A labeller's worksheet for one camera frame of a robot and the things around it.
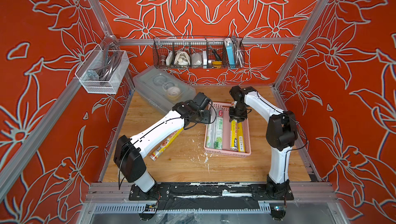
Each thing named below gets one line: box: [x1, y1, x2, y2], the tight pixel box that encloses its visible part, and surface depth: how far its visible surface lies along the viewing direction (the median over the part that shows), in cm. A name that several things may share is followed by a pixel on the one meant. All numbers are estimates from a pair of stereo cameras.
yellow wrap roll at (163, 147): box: [149, 126, 185, 162], surface depth 87 cm
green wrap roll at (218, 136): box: [213, 107, 224, 150], surface depth 92 cm
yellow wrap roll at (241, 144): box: [237, 121, 246, 153], surface depth 88 cm
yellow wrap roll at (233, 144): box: [229, 119, 238, 152], surface depth 85 cm
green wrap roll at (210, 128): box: [206, 121, 216, 149], surface depth 90 cm
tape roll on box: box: [167, 86, 182, 103], surface depth 94 cm
